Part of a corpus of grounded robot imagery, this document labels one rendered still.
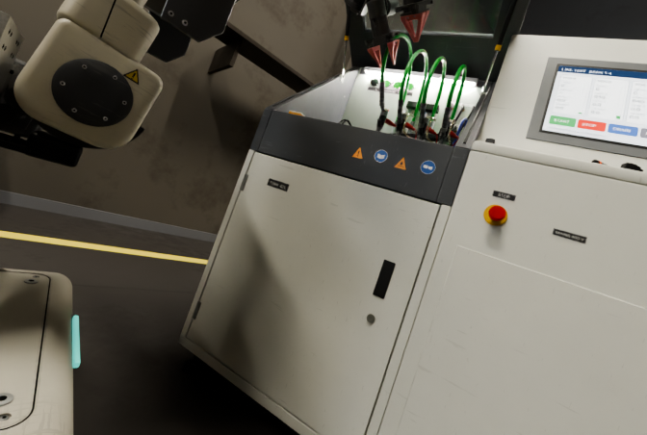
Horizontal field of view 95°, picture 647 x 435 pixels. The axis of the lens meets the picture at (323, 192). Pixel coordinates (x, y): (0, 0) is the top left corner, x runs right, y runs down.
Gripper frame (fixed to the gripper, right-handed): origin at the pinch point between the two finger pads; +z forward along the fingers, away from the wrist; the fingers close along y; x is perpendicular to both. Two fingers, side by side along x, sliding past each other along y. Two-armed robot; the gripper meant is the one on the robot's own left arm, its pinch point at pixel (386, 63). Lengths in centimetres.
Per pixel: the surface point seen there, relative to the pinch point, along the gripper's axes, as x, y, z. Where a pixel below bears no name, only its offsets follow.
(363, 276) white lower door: 54, -5, 48
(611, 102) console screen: -18, -62, 29
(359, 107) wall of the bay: -32.5, 32.1, 19.9
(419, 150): 28.2, -16.4, 22.0
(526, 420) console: 63, -42, 71
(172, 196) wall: -9, 223, 65
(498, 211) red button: 39, -36, 34
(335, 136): 29.3, 9.0, 14.7
